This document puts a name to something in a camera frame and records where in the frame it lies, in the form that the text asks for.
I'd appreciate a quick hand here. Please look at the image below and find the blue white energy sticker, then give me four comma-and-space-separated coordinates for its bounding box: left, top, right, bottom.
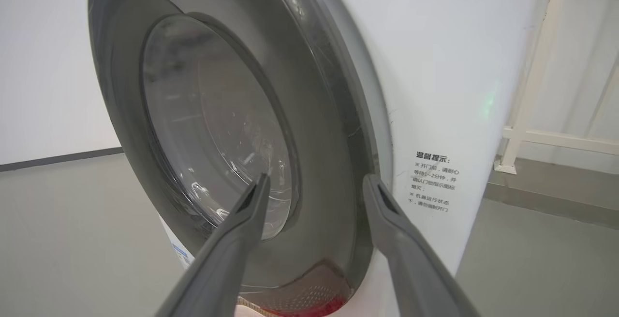
169, 239, 195, 270

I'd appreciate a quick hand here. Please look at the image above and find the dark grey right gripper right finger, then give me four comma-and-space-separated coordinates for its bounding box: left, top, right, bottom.
363, 173, 480, 317

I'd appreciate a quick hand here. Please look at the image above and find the cream laundry basket brown rim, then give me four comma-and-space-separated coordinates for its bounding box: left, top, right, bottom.
235, 297, 287, 317

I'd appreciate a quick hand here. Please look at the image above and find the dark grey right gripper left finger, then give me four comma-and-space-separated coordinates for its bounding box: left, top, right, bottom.
155, 173, 271, 317

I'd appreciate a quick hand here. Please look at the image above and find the red and white garment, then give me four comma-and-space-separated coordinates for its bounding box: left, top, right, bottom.
280, 297, 352, 317

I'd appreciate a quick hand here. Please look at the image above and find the white metal railing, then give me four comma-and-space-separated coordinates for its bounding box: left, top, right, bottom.
493, 0, 619, 176

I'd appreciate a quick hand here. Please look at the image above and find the black round glass washer door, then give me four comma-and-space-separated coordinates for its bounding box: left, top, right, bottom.
87, 0, 383, 317

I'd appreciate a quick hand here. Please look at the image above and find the white washing machine body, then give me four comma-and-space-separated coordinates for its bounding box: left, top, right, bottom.
68, 0, 548, 317

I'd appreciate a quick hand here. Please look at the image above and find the printed black text notice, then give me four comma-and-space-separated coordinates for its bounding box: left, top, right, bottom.
407, 151, 460, 214

